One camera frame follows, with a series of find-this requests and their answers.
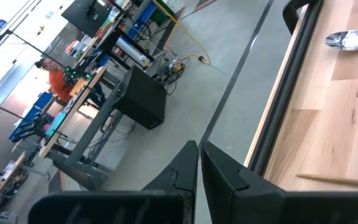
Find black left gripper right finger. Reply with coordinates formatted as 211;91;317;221
200;141;358;224

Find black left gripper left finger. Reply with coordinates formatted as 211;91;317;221
28;139;199;224

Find silver spoon wooden handle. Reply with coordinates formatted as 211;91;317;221
324;29;358;52

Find gold spoon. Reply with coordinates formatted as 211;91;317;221
296;173;358;189

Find wooden top workbench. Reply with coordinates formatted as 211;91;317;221
37;65;127;191

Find black computer tower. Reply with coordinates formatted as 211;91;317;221
112;64;168;131

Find white paper roll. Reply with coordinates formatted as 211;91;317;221
116;37;150;65

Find black table clamp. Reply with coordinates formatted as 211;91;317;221
282;0;312;35

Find black monitor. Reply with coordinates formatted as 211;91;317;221
60;0;110;39

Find black aluminium table frame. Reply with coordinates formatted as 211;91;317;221
247;0;324;177

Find tangled floor cables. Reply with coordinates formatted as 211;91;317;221
158;52;188;94

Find yellow extension cable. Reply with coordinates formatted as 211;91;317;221
152;0;213;66

